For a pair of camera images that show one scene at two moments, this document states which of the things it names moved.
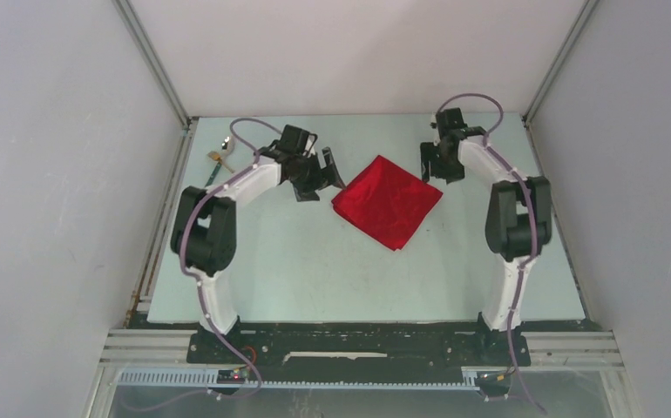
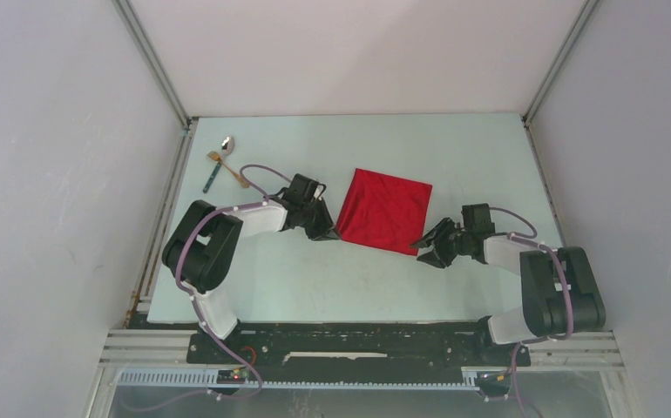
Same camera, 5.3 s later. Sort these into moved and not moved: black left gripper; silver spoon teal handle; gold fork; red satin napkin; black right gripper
Moved: black right gripper; black left gripper; red satin napkin
Not moved: silver spoon teal handle; gold fork
